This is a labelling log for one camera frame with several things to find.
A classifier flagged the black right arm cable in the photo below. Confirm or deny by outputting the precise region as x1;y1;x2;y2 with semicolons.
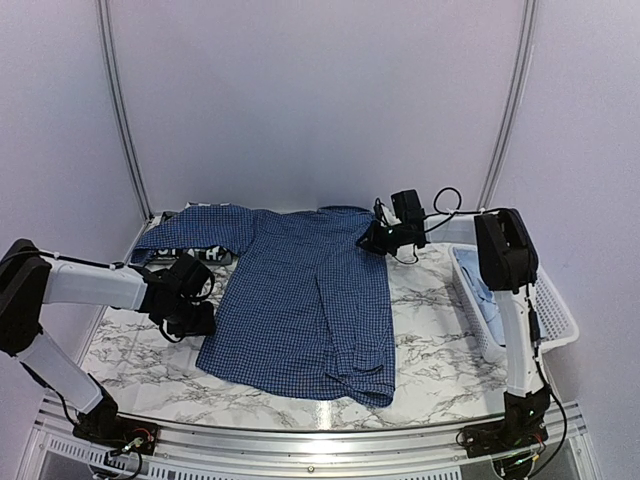
387;187;464;266

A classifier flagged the right aluminium corner post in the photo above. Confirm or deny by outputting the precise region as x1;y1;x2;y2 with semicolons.
477;0;539;209

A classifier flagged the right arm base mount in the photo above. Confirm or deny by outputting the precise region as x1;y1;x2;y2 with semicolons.
456;389;551;458

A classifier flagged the blue checked long sleeve shirt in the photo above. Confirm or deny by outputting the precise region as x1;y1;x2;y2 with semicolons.
132;204;395;408

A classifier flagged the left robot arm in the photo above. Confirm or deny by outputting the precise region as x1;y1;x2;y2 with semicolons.
1;239;215;445

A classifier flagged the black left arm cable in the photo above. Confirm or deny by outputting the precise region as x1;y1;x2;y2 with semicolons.
157;269;217;344

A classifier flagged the left aluminium corner post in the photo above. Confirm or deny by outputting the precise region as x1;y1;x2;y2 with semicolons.
95;0;154;220

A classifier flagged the aluminium corner post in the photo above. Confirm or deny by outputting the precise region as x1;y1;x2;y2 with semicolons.
95;0;154;220
477;0;539;209

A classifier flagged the black white plaid folded shirt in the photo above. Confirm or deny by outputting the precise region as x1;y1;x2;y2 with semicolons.
149;201;234;266

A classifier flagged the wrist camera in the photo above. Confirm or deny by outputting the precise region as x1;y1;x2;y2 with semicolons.
167;253;215;301
374;189;425;228

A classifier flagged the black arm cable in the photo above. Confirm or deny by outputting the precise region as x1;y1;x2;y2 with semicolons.
157;269;217;344
387;187;464;266

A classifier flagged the aluminium front rail frame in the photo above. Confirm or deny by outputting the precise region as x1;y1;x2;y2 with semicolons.
19;394;601;480

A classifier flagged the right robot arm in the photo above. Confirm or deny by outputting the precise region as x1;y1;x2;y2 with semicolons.
375;209;554;448

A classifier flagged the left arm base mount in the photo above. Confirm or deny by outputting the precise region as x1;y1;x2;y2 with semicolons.
73;395;159;455

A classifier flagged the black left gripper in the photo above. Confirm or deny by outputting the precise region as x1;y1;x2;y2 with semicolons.
159;296;215;338

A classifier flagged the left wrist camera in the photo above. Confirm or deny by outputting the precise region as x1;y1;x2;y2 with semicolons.
167;253;215;301

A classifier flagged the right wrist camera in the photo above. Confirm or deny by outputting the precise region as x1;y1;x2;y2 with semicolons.
374;189;425;228

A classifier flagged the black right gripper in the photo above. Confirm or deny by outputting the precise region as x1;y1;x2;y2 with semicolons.
356;221;410;257

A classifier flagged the light blue folded shirt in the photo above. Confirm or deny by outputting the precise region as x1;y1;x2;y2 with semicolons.
454;248;505;347

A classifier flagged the white plastic laundry basket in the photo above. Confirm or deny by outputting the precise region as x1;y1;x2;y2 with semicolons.
448;243;580;362

